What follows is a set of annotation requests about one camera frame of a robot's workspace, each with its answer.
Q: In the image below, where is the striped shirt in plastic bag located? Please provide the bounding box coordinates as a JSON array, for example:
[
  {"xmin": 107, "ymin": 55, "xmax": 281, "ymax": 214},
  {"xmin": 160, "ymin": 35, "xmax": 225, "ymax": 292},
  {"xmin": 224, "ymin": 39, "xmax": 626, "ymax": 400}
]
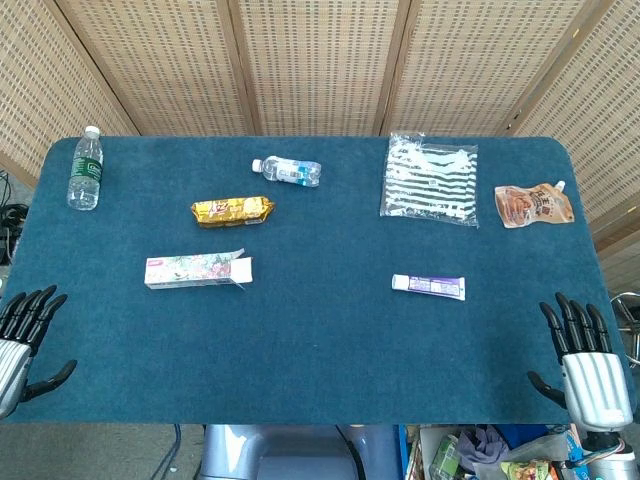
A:
[{"xmin": 379, "ymin": 131, "xmax": 480, "ymax": 229}]

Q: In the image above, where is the grey robot torso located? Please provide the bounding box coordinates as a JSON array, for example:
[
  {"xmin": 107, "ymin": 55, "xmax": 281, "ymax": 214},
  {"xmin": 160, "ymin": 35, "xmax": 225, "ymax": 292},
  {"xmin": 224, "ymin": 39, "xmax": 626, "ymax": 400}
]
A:
[{"xmin": 198, "ymin": 424, "xmax": 401, "ymax": 480}]

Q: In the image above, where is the white purple toothpaste tube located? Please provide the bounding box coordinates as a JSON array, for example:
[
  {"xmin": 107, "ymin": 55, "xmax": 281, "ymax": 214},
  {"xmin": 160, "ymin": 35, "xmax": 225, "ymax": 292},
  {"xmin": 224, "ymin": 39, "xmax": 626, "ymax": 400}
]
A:
[{"xmin": 391, "ymin": 273, "xmax": 467, "ymax": 302}]

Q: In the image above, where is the gold biscuit packet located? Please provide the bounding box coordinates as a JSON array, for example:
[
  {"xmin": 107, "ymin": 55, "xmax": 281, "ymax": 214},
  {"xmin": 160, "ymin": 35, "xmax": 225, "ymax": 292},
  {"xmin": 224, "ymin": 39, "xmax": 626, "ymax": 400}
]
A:
[{"xmin": 190, "ymin": 195, "xmax": 277, "ymax": 229}]

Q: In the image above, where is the chrome metal stool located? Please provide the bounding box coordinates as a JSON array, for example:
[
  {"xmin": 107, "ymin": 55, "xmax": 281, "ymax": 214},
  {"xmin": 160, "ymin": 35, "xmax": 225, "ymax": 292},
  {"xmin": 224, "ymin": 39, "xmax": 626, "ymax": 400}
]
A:
[{"xmin": 608, "ymin": 292, "xmax": 640, "ymax": 372}]

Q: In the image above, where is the black cable bundle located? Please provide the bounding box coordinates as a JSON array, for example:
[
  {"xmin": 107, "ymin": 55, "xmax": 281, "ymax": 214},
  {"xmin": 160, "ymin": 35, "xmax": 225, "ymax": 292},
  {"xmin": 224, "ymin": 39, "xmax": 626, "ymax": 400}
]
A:
[{"xmin": 0, "ymin": 169, "xmax": 32, "ymax": 266}]

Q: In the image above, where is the black torso cable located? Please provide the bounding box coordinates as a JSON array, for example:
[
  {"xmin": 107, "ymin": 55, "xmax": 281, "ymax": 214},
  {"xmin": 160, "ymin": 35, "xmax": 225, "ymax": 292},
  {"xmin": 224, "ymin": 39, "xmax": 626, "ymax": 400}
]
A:
[{"xmin": 333, "ymin": 424, "xmax": 367, "ymax": 474}]

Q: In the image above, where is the blue label small water bottle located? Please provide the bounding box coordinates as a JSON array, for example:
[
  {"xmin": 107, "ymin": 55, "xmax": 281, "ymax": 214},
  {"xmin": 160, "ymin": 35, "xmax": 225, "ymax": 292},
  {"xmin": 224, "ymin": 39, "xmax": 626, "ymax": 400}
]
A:
[{"xmin": 251, "ymin": 155, "xmax": 322, "ymax": 188}]

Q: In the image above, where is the blue floor cable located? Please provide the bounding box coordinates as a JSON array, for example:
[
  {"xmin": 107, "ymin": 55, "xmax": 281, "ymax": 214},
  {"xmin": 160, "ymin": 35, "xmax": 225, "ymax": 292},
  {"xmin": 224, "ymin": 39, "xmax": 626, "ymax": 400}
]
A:
[{"xmin": 149, "ymin": 424, "xmax": 182, "ymax": 480}]

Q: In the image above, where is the woven wooden folding screen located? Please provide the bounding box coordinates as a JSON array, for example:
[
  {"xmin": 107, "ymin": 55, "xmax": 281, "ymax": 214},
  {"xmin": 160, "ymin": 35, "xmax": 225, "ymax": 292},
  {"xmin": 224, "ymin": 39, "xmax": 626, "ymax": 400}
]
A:
[{"xmin": 0, "ymin": 0, "xmax": 640, "ymax": 254}]

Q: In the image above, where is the blue carpet table cover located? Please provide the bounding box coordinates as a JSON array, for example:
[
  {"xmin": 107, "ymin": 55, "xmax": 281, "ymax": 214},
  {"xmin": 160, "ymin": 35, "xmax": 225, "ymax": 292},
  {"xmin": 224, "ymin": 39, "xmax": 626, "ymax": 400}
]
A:
[{"xmin": 0, "ymin": 135, "xmax": 634, "ymax": 426}]

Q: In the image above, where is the orange green snack bag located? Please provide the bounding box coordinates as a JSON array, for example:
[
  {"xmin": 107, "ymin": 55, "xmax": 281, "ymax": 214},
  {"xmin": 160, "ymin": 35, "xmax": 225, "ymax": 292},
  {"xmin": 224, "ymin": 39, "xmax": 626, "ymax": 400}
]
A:
[{"xmin": 499, "ymin": 458, "xmax": 564, "ymax": 480}]

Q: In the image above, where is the floral toothpaste box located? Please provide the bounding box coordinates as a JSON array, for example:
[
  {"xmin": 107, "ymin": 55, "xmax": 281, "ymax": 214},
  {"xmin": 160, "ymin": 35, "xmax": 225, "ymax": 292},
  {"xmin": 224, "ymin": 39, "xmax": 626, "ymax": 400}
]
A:
[{"xmin": 144, "ymin": 247, "xmax": 254, "ymax": 292}]

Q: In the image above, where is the green snack packet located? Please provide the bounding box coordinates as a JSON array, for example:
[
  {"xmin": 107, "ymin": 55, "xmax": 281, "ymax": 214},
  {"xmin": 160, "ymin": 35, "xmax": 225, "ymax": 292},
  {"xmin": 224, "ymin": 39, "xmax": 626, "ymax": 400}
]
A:
[{"xmin": 428, "ymin": 433, "xmax": 462, "ymax": 480}]

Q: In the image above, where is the orange spout pouch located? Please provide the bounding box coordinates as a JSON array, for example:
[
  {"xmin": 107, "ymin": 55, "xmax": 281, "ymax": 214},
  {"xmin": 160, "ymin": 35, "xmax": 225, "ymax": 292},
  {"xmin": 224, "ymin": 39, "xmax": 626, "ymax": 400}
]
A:
[{"xmin": 494, "ymin": 180, "xmax": 576, "ymax": 230}]

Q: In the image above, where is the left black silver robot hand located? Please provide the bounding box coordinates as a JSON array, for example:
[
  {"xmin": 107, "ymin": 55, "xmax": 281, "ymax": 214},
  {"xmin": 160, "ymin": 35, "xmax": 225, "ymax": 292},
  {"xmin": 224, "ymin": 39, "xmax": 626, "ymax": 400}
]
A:
[{"xmin": 0, "ymin": 284, "xmax": 79, "ymax": 421}]

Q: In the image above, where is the green label water bottle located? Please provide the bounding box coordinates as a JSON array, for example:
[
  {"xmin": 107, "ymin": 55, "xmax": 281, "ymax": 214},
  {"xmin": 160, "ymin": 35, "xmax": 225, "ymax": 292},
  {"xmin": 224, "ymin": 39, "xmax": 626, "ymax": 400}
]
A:
[{"xmin": 66, "ymin": 125, "xmax": 105, "ymax": 212}]

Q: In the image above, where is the purple cloth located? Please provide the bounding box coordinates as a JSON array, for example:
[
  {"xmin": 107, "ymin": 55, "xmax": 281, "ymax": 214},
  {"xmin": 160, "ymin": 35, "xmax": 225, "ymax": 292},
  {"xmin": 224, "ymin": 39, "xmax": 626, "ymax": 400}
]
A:
[{"xmin": 456, "ymin": 425, "xmax": 510, "ymax": 472}]

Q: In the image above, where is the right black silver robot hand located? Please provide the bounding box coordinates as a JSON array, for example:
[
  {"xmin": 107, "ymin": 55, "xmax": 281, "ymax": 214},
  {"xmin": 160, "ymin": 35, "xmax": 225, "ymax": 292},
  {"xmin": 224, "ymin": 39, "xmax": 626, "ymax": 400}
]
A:
[{"xmin": 527, "ymin": 292, "xmax": 634, "ymax": 434}]

